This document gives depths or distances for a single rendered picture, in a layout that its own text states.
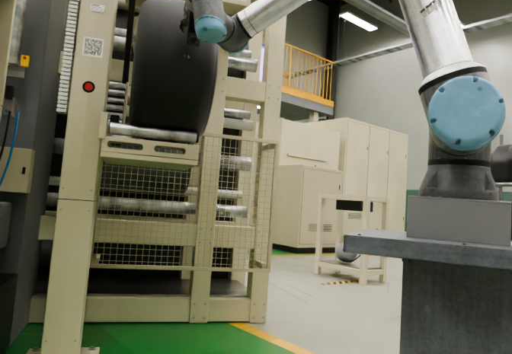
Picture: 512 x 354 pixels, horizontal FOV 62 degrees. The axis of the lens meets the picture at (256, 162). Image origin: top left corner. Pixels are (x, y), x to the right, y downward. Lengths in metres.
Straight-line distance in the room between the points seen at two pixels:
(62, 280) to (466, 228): 1.38
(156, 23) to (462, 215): 1.19
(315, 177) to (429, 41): 5.32
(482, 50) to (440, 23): 12.59
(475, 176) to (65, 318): 1.46
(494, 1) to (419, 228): 13.08
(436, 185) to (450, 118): 0.25
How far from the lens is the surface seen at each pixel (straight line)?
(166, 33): 1.67
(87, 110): 1.80
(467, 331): 1.15
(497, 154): 6.70
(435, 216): 1.13
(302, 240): 6.17
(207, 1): 1.32
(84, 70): 1.84
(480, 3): 14.23
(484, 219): 1.14
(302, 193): 6.12
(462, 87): 1.01
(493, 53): 13.53
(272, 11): 1.39
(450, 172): 1.18
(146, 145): 1.68
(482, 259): 1.01
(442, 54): 1.07
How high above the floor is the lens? 0.66
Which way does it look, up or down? 5 degrees up
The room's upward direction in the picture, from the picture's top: 4 degrees clockwise
